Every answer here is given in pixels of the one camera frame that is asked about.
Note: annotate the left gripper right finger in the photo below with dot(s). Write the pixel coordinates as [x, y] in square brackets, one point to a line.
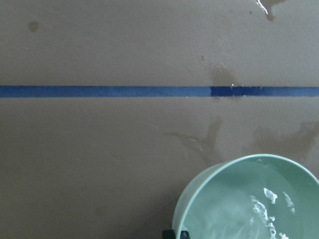
[184, 235]

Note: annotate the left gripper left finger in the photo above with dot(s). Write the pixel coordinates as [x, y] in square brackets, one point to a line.
[168, 234]

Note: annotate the light green bowl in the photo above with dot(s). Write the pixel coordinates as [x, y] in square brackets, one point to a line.
[259, 196]

